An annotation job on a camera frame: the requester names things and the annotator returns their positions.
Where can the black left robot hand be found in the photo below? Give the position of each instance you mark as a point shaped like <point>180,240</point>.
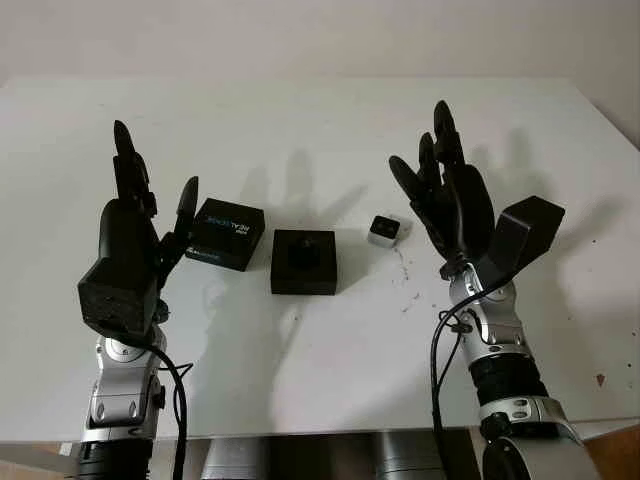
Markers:
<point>125,225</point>

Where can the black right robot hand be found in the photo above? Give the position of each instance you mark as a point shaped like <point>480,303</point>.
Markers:
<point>460,210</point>

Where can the small silver camera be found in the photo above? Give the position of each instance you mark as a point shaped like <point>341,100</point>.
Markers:
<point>382,230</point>

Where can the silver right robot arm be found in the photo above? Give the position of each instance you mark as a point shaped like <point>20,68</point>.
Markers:
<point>500,330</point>

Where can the black printed RealSense box lid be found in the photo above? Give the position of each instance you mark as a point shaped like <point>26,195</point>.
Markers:
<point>225,230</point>

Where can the black box base with foam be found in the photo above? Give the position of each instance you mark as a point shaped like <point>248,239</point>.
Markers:
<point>305,280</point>

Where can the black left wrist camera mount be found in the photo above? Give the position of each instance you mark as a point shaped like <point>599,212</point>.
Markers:
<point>115,295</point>

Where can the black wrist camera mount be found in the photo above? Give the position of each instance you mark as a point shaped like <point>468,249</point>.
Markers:
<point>115,295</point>
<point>530,225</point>

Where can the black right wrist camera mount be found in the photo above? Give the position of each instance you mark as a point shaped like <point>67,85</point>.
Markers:
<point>530,225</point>

